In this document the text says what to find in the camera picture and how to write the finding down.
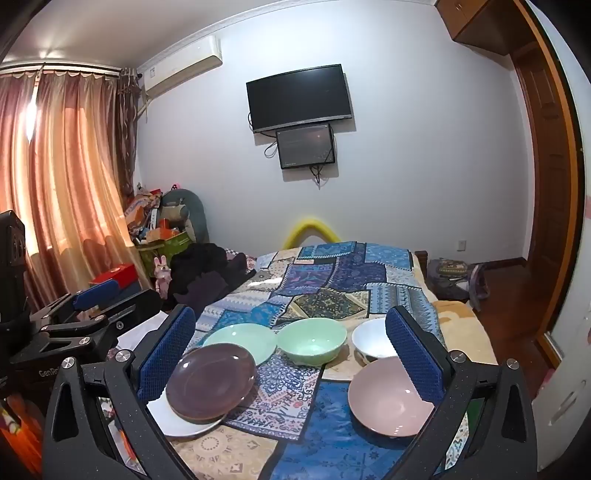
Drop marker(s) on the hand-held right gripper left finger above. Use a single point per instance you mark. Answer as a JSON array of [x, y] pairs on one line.
[[166, 355]]

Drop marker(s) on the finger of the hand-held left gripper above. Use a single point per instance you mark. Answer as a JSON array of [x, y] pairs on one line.
[[99, 290], [134, 307]]

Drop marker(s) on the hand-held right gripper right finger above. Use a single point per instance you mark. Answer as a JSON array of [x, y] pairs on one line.
[[411, 355]]

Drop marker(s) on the white bowl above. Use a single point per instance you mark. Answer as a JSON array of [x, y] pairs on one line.
[[371, 339]]

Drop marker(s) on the pink bowl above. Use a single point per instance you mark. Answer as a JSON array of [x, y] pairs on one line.
[[388, 406]]

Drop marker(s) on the white plate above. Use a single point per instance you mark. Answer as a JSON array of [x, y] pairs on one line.
[[184, 427]]

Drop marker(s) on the green plate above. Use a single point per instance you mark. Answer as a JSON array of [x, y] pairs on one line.
[[240, 339]]

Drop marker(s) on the green bowl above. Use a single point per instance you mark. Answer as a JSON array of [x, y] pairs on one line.
[[311, 344]]

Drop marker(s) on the red box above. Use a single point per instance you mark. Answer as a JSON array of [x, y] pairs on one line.
[[115, 276]]

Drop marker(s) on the white folded cloth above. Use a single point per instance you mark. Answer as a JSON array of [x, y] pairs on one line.
[[147, 332]]

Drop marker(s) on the pink bunny plush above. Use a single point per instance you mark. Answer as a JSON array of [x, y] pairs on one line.
[[162, 274]]

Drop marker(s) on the green bag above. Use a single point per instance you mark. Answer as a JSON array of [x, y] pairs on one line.
[[161, 254]]

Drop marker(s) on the black clothing pile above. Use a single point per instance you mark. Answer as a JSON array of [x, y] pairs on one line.
[[203, 272]]

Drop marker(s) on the grey backpack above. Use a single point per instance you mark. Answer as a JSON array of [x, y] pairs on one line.
[[452, 279]]

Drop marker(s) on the orange printed box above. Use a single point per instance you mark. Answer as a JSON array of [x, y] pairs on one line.
[[141, 210]]

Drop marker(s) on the pink curtain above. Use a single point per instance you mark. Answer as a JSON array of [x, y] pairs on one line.
[[64, 184]]

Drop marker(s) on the grey plush toy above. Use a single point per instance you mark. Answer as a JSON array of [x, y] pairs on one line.
[[184, 207]]

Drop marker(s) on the blue patchwork blanket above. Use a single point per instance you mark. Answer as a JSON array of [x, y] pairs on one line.
[[323, 286]]

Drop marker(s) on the yellow foam tube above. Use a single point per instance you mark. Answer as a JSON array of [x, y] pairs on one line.
[[295, 230]]

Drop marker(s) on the small black monitor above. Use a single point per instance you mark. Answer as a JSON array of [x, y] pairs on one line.
[[304, 146]]

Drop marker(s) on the white air conditioner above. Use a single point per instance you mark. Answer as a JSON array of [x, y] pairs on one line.
[[182, 69]]

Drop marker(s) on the wooden overhead cabinet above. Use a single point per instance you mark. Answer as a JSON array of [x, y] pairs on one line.
[[471, 21]]

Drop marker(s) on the wooden door frame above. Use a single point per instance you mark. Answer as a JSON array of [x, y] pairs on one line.
[[549, 184]]

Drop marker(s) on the black wall television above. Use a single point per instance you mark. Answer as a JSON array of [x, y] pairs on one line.
[[300, 97]]

